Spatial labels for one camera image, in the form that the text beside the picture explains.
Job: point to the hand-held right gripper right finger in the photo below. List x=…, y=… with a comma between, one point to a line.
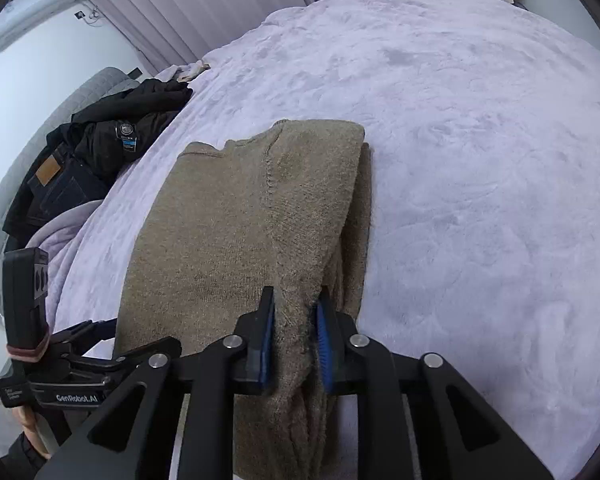
x=325, y=345

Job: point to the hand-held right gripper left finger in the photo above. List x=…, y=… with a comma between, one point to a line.
x=266, y=340

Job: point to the dark blue jeans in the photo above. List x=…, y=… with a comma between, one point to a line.
x=65, y=190

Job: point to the pile of dark clothes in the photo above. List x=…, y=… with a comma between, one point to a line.
x=55, y=110

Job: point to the brown knit sweater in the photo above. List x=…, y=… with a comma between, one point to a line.
x=220, y=225

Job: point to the wall outlet with plug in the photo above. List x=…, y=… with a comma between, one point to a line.
x=82, y=14

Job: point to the white air conditioner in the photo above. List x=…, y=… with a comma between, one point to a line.
x=35, y=5

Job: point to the person's left hand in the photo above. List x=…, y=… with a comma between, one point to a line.
x=30, y=425

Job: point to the black jacket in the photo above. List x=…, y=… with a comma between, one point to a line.
x=130, y=115

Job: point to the person's left forearm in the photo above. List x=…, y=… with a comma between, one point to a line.
x=22, y=460

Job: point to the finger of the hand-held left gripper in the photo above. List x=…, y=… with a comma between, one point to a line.
x=102, y=328
x=142, y=349

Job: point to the pale pleated curtain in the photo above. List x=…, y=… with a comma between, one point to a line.
x=205, y=5

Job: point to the folded lavender blanket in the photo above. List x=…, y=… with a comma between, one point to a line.
x=57, y=245

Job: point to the small beige cloth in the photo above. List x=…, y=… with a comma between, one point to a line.
x=192, y=70

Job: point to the lavender fleece blanket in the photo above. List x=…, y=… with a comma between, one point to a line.
x=480, y=160

